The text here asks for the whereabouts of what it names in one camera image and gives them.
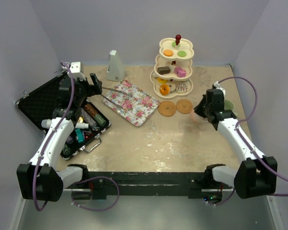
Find woven coaster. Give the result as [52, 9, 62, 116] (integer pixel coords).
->
[176, 99, 192, 114]
[158, 101, 177, 117]

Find pink cup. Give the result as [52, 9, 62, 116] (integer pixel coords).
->
[190, 111, 207, 124]

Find green cup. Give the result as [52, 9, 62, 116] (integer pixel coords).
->
[224, 99, 235, 112]

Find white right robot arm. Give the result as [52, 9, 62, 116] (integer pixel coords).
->
[194, 88, 277, 199]

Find sprinkled white donut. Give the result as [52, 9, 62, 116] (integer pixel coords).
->
[176, 83, 188, 94]

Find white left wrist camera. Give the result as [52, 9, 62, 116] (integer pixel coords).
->
[68, 62, 86, 81]

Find green poker chip stack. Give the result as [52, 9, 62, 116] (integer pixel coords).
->
[93, 114, 107, 127]

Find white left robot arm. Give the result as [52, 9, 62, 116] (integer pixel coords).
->
[16, 73, 102, 202]

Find orange poker chip stack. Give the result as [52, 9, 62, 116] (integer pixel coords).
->
[84, 103, 98, 117]

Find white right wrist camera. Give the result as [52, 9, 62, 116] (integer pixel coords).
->
[212, 81, 226, 96]

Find cream plain donut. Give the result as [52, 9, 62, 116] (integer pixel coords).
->
[167, 82, 176, 92]

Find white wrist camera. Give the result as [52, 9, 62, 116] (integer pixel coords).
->
[212, 81, 226, 96]
[68, 62, 86, 81]

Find yellow glazed donut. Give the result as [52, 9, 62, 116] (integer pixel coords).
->
[157, 78, 168, 85]

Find orange macaron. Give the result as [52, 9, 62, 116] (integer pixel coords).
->
[163, 49, 173, 57]

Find chocolate striped cake bar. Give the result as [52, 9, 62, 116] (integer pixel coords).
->
[157, 66, 171, 75]

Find cream three-tier dessert stand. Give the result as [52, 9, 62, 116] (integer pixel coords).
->
[150, 34, 194, 100]

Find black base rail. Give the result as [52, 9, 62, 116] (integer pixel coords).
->
[69, 172, 229, 199]

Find metal tongs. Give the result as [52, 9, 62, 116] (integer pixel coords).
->
[101, 86, 132, 110]

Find pink cake slice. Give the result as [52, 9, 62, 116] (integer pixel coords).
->
[174, 67, 186, 78]

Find cream cake slice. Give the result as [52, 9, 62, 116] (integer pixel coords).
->
[168, 62, 176, 71]

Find grey metronome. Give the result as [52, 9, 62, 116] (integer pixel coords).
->
[106, 50, 125, 81]

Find black open case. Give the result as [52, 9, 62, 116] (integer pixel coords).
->
[17, 73, 111, 160]

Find white small bottle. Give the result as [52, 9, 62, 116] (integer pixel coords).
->
[74, 123, 89, 129]

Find floral serving tray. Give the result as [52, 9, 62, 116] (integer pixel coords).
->
[102, 80, 160, 127]

